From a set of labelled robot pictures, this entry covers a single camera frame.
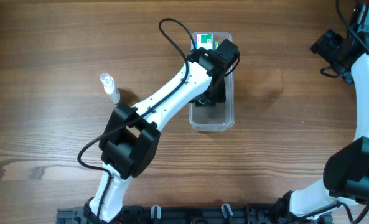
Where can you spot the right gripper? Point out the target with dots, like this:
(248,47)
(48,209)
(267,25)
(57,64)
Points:
(324,45)

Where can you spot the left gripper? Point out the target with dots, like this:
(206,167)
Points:
(210,99)

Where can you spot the white green medicine box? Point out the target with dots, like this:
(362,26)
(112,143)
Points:
(204,40)

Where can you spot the green Zam-Buk ointment box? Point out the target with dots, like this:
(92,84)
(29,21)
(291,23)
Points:
(204,103)

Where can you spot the blue medicine box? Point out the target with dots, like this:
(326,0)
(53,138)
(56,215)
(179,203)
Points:
(215,46)

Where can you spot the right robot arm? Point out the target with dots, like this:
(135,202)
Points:
(345,180)

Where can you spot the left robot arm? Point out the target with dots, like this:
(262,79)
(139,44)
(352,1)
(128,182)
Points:
(132,134)

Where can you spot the clear plastic container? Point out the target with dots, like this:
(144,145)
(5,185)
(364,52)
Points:
(222,116)

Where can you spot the white spray bottle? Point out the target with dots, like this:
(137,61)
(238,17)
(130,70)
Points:
(110,88)

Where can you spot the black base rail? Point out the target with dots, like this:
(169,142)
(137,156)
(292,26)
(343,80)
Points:
(250,214)

